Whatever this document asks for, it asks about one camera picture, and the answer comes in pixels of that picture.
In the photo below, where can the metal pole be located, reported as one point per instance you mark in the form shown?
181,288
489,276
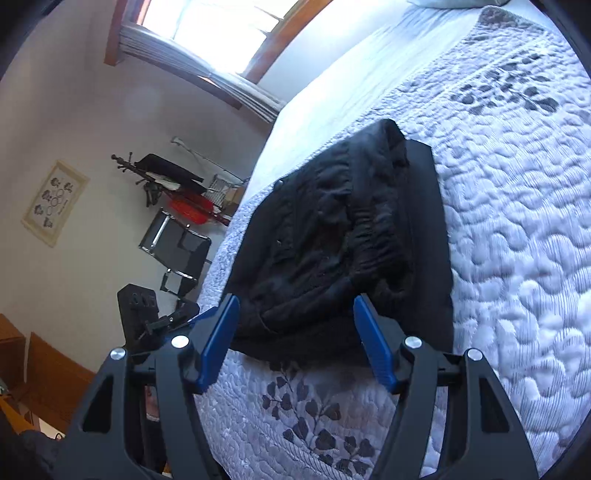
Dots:
207,159

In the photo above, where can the coat rack with black garment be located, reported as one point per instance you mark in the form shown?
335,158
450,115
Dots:
161,168

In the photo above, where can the wooden framed window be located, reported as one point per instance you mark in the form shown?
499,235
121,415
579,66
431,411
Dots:
207,27

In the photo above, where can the black pants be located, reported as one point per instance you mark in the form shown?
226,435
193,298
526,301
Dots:
314,254

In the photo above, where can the wooden cabinet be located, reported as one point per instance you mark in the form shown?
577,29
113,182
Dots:
51,374

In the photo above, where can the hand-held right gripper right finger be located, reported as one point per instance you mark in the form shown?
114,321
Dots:
376,346

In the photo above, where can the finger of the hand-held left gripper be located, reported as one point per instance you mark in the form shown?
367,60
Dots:
178,316

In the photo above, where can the framed wall picture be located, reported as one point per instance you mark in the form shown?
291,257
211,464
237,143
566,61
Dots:
55,203

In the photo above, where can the red cloth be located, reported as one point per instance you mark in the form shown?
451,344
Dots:
194,207

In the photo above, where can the striped grey curtain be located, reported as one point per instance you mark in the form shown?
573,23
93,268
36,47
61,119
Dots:
207,76

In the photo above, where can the white bed sheet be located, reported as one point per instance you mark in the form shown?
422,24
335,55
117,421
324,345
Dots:
332,92

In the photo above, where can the black chrome-frame chair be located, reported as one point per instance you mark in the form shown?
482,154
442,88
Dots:
180,249

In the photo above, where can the bed with patterned quilt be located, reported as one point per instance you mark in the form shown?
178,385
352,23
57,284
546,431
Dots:
508,230

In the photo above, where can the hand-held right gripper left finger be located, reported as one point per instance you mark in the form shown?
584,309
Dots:
217,341

